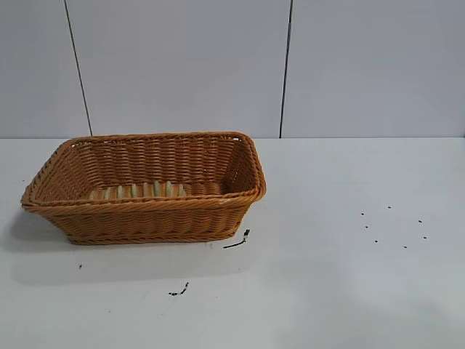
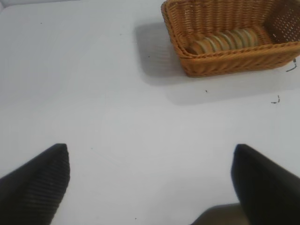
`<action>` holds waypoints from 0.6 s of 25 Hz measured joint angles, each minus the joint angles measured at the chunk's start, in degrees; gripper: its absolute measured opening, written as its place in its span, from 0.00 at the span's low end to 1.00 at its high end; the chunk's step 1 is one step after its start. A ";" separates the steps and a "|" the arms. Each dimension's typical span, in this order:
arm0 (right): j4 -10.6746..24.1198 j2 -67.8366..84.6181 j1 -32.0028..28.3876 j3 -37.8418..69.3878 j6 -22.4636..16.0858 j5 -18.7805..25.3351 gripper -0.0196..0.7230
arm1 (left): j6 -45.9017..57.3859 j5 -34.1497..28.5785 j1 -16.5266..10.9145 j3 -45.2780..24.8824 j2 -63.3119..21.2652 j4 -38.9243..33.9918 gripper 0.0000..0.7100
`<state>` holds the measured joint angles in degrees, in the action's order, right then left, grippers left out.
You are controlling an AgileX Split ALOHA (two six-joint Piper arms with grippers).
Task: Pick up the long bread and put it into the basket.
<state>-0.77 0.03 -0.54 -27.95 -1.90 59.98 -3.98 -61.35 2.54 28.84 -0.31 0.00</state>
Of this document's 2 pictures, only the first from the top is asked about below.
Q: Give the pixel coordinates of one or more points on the long striped twisted bread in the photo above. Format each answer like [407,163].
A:
[145,191]

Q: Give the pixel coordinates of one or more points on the brown woven wicker basket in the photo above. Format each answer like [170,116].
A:
[145,218]

